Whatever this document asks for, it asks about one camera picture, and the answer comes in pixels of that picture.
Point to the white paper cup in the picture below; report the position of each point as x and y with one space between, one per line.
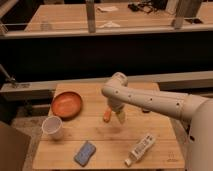
52 126

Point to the white crumpled paper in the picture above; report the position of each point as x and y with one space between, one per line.
110 24

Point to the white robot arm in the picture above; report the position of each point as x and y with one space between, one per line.
193 109

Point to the grey metal post right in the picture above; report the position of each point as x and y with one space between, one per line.
187 9

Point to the orange pepper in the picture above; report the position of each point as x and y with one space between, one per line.
107 115

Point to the blue sponge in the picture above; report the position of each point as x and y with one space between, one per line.
85 153

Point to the grey metal post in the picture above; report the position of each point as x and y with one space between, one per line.
187 9
90 9

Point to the orange ceramic bowl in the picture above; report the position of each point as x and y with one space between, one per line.
67 105

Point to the clear plastic bottle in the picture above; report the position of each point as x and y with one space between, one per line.
45 26

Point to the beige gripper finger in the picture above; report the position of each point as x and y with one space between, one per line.
121 116

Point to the white plastic bottle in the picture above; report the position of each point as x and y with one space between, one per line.
139 150

